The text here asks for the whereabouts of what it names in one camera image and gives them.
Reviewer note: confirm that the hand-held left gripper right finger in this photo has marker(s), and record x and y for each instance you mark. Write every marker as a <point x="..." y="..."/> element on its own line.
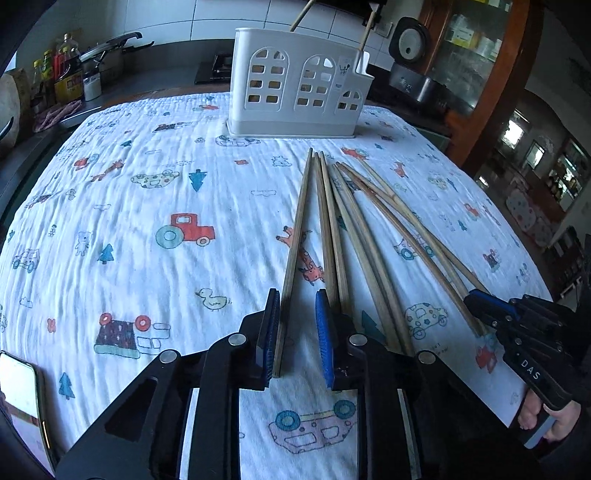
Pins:
<point x="324" y="337"/>

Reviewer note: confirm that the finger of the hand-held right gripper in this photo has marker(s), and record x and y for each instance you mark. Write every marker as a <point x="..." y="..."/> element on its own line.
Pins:
<point x="494" y="300"/>
<point x="480" y="311"/>

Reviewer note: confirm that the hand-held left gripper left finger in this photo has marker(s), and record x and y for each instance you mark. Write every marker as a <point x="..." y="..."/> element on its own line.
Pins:
<point x="268" y="332"/>

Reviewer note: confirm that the long wooden chopstick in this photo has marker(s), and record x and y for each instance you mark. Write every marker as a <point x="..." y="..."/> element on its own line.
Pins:
<point x="293" y="258"/>
<point x="300" y="16"/>
<point x="434" y="242"/>
<point x="366" y="34"/>

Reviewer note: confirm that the bunch of wooden chopsticks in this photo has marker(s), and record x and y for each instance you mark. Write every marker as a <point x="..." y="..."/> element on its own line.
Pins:
<point x="327" y="249"/>

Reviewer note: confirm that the white plastic utensil holder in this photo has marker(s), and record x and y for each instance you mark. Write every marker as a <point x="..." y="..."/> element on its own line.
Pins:
<point x="295" y="115"/>

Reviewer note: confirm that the person's right hand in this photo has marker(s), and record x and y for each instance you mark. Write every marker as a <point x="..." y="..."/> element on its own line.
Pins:
<point x="530" y="412"/>

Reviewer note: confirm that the white cartoon printed cloth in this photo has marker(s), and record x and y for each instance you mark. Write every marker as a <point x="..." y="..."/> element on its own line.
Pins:
<point x="152" y="277"/>

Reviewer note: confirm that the wooden glass door cabinet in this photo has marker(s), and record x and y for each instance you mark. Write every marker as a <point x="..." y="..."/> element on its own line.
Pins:
<point x="480" y="69"/>

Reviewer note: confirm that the open rice cooker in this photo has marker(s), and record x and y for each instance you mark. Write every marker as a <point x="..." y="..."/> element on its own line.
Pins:
<point x="408" y="60"/>

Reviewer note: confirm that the smartphone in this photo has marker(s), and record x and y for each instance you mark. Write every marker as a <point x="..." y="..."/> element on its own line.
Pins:
<point x="21" y="406"/>

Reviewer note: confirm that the black gas stove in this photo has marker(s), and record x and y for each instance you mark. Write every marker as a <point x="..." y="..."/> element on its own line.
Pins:
<point x="214" y="69"/>

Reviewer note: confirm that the small white jar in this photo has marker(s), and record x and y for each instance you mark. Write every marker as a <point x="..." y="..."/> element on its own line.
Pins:
<point x="92" y="87"/>

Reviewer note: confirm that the pink rag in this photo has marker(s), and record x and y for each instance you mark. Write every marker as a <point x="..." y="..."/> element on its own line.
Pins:
<point x="55" y="115"/>

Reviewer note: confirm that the steel pot with lid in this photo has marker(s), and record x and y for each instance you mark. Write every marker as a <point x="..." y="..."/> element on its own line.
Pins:
<point x="108" y="55"/>

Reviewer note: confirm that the large cooking oil bottle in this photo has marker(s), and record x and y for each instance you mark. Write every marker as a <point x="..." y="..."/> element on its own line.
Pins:
<point x="69" y="76"/>

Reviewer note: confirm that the yellow capped sauce bottle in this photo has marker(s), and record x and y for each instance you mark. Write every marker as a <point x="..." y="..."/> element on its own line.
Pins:
<point x="37" y="81"/>

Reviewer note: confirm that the round wooden cutting board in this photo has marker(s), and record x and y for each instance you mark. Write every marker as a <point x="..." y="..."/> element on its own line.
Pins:
<point x="11" y="106"/>

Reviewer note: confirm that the green capped sauce bottle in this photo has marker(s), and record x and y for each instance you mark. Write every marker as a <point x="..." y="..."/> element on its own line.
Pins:
<point x="48" y="69"/>

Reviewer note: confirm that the white wall socket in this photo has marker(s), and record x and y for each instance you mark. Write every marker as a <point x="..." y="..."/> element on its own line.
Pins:
<point x="384" y="28"/>

